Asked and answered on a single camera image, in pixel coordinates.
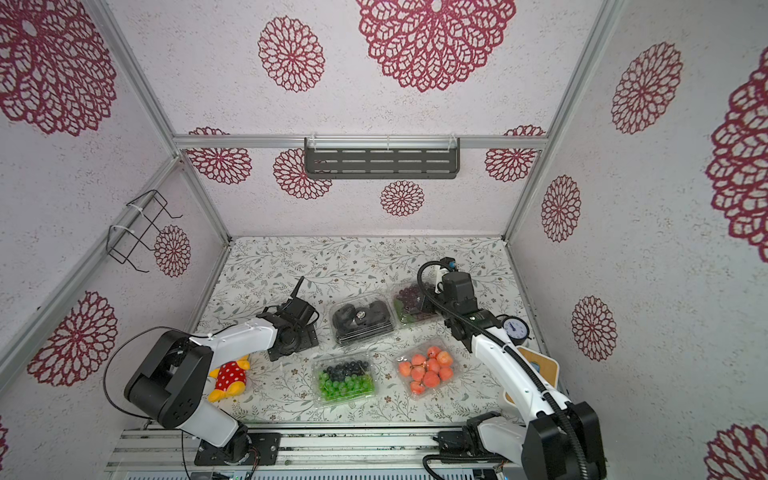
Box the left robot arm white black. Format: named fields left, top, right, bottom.
left=124, top=278, right=319, bottom=465

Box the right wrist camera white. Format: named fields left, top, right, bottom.
left=434, top=257, right=457, bottom=294

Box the blackberry clamshell box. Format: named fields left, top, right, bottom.
left=329, top=293, right=395, bottom=346

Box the purple grape clamshell box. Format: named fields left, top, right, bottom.
left=390, top=281, right=439, bottom=325

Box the grey wall shelf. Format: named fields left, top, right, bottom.
left=303, top=137, right=461, bottom=180

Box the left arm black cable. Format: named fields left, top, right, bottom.
left=101, top=305, right=319, bottom=421

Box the green grape blueberry clamshell box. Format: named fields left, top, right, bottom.
left=310, top=353, right=377, bottom=406

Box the black alarm clock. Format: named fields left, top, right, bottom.
left=496, top=314, right=530, bottom=346

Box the black wire wall rack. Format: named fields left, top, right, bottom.
left=105, top=189, right=182, bottom=274

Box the yellow red plush toy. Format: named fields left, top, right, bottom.
left=207, top=355, right=251, bottom=403

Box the floral table mat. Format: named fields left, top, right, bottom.
left=197, top=237, right=525, bottom=424

